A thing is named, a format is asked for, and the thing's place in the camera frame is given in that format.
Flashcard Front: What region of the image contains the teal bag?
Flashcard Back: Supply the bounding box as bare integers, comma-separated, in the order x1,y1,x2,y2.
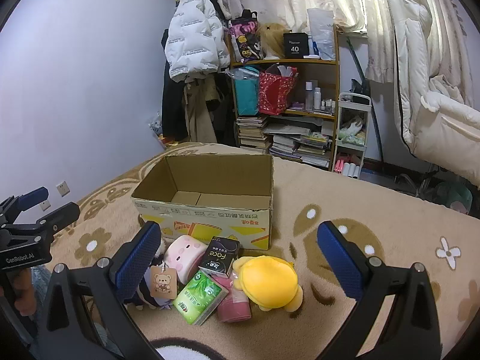
233,67,261,117

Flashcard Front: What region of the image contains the wooden bookshelf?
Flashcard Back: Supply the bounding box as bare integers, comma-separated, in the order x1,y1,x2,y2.
227,26,341,171

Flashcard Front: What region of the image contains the green tissue pack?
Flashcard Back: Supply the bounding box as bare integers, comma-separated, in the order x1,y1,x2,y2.
173,270,229,326

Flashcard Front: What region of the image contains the white quilt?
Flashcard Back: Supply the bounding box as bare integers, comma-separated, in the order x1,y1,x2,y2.
385,0,480,190

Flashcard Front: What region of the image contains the clear plastic bag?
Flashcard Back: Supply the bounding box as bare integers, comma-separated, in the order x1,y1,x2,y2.
307,7,336,61

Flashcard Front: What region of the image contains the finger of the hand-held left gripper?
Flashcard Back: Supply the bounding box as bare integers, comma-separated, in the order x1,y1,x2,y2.
0,186,50,229
34,202,81,235

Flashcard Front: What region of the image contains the green plush toy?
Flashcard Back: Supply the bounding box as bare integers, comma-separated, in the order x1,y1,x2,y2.
435,182,474,215

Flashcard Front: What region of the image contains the printed cardboard box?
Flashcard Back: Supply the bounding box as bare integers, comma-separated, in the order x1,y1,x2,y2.
131,153,275,251

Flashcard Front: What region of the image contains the black tissue pack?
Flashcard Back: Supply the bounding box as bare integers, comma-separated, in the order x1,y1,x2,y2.
198,236,241,279

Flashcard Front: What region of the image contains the black box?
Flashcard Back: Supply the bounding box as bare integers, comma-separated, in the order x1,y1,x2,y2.
283,32,310,59

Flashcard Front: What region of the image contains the beige coat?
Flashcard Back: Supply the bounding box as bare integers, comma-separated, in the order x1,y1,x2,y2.
182,71,220,144

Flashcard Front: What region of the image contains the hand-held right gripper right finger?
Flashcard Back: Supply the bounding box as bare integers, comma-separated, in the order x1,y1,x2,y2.
317,220,441,360

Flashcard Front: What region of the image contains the red gift bag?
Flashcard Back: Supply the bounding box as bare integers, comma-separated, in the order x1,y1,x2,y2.
258,64,299,116

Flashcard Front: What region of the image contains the white puffer jacket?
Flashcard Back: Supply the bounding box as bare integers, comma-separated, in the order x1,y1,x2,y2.
164,0,231,81

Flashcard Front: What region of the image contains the dark mop pole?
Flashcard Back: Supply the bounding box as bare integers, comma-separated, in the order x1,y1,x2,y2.
345,35,384,160

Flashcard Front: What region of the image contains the pile of magazines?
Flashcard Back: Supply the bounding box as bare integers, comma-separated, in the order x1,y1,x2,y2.
262,116,334,167

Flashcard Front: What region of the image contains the dark plush doll with tag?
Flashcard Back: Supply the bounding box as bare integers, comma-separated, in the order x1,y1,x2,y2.
125,238,177,310

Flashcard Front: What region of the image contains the blonde wig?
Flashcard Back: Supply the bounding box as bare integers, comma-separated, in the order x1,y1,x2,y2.
260,22,291,61

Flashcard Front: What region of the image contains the person's left hand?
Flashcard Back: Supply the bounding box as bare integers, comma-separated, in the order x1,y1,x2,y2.
13,269,39,317

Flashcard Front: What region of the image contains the white trolley cart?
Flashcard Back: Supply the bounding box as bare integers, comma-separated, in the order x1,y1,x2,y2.
334,92,373,180

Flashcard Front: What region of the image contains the pale green bag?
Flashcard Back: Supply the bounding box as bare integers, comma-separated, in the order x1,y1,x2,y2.
338,116,366,145

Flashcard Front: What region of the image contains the yellow plush toy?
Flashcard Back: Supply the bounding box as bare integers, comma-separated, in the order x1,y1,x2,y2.
232,257,304,313

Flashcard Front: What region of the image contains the pink swiss roll plush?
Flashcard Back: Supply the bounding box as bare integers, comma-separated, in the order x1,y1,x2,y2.
165,234,209,285

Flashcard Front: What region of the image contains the colourful printed bag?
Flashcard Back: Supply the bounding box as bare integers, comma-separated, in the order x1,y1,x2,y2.
229,9,263,62

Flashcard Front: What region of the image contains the stack of books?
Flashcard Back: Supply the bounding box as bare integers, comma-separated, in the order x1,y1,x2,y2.
236,116,271,154

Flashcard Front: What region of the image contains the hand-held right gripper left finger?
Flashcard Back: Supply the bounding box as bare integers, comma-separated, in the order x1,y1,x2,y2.
44,220,163,360

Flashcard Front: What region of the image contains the pink tissue packet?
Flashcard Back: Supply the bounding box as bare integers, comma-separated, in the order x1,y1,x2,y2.
210,273,251,323

